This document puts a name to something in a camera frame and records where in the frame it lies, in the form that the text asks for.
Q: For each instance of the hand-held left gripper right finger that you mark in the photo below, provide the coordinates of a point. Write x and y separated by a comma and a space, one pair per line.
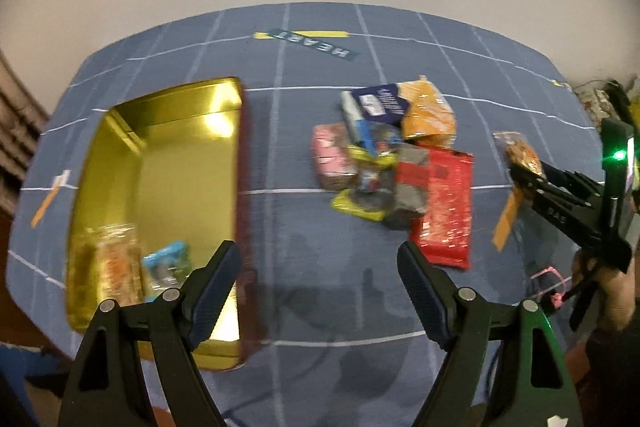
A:
419, 292

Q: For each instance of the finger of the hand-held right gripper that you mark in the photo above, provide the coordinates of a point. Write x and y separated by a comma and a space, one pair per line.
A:
575, 184
560, 212

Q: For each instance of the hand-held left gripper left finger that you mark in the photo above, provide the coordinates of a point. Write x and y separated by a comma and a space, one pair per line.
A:
220, 287

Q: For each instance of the light blue snack packet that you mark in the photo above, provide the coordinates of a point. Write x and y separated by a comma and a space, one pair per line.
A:
167, 264

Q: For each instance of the clear nut packet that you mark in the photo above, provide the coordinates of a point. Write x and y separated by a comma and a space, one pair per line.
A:
517, 152

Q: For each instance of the red snack packet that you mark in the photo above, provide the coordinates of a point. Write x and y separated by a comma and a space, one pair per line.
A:
447, 212

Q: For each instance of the grey snack packet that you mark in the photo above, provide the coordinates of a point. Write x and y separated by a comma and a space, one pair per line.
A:
410, 192

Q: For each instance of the clear orange snack packet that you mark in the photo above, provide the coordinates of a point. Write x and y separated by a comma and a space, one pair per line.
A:
116, 264

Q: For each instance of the clear yellow-edged candy packet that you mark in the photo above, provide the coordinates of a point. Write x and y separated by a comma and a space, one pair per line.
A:
365, 192

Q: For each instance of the red tin box gold interior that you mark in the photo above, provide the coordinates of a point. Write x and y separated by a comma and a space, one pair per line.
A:
165, 167

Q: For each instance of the clear blue-edged candy packet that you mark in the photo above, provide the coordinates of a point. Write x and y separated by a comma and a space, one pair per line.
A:
375, 138

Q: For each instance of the pink snack packet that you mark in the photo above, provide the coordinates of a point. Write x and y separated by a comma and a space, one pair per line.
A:
332, 154

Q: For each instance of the navy and white cracker packet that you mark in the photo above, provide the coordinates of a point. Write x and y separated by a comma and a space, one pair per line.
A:
380, 104

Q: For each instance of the person's right hand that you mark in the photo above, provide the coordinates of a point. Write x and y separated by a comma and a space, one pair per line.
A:
617, 297

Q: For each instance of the pink ribbon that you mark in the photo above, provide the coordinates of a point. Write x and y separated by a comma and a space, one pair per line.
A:
552, 279

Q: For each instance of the cluttered colourful items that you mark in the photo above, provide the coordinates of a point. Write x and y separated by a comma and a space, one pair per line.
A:
600, 97

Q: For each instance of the brown wooden furniture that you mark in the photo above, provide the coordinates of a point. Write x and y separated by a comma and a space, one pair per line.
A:
17, 132

